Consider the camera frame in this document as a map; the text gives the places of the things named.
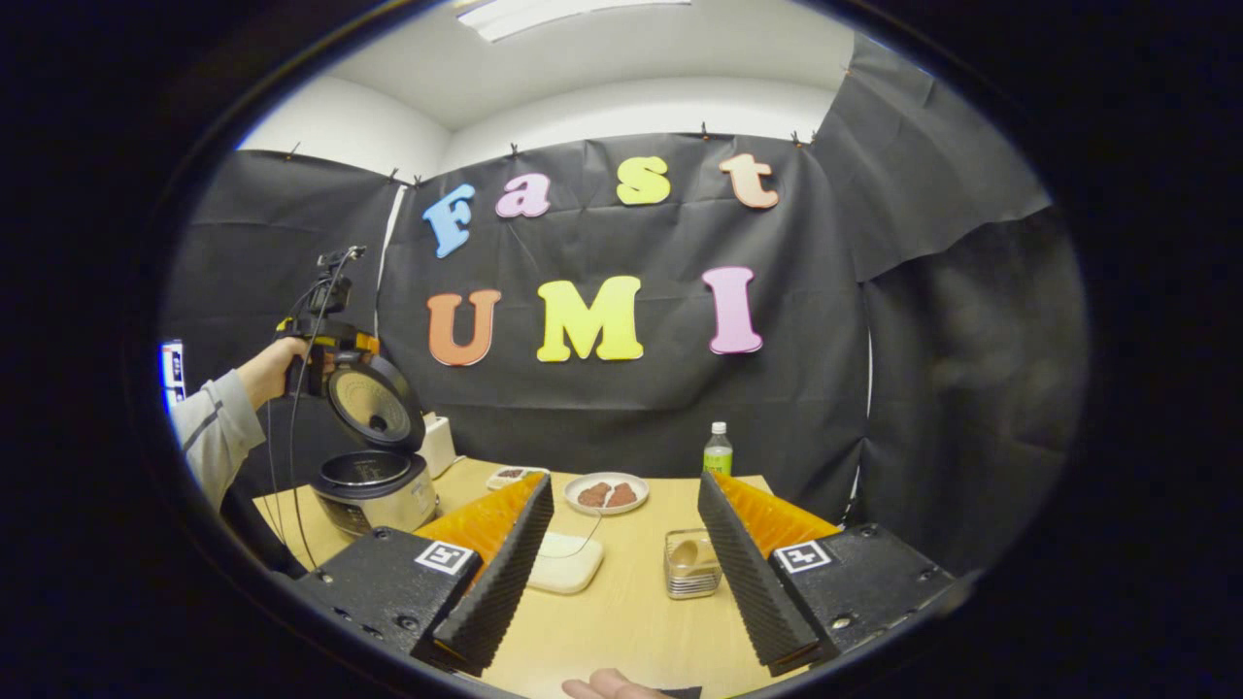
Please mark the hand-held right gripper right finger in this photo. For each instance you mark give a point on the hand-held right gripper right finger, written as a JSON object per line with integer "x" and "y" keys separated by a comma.
{"x": 748, "y": 582}

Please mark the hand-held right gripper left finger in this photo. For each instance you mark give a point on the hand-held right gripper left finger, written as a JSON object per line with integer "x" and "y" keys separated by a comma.
{"x": 500, "y": 587}

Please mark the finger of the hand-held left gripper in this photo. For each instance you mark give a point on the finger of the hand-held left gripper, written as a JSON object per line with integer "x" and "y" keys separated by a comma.
{"x": 361, "y": 343}

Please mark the black and silver rice cooker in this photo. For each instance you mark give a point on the black and silver rice cooker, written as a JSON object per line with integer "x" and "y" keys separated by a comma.
{"x": 374, "y": 403}

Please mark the wooden spoon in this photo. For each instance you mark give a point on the wooden spoon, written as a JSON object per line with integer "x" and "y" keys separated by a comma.
{"x": 685, "y": 553}

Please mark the white divided condiment tray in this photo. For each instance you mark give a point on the white divided condiment tray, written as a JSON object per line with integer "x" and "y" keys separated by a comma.
{"x": 510, "y": 477}

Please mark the white toaster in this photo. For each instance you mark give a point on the white toaster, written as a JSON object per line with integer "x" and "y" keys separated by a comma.
{"x": 439, "y": 447}

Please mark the green tea bottle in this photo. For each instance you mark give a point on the green tea bottle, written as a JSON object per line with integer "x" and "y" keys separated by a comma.
{"x": 718, "y": 456}

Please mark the white round plate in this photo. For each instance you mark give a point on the white round plate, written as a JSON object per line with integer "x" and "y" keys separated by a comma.
{"x": 607, "y": 512}

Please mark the brown meat piece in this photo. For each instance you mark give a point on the brown meat piece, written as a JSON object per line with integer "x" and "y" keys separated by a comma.
{"x": 623, "y": 494}
{"x": 593, "y": 495}

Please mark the computer monitor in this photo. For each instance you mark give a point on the computer monitor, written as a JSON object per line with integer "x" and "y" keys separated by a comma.
{"x": 173, "y": 374}

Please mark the black backdrop cloth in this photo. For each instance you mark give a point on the black backdrop cloth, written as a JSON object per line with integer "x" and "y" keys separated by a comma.
{"x": 631, "y": 408}

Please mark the ceiling light panel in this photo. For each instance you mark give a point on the ceiling light panel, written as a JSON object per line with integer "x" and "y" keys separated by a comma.
{"x": 563, "y": 15}

